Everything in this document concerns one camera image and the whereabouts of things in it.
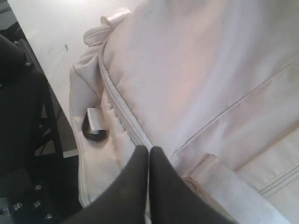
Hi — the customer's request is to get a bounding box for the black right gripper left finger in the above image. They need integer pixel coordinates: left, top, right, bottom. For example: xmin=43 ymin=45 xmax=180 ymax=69
xmin=63 ymin=146 xmax=149 ymax=224

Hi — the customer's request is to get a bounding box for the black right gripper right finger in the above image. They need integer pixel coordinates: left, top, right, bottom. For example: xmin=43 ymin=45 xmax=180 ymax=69
xmin=149 ymin=147 xmax=232 ymax=224

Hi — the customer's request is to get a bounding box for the beige fabric duffel bag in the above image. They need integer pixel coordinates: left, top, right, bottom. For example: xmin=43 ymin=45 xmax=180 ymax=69
xmin=69 ymin=0 xmax=299 ymax=224

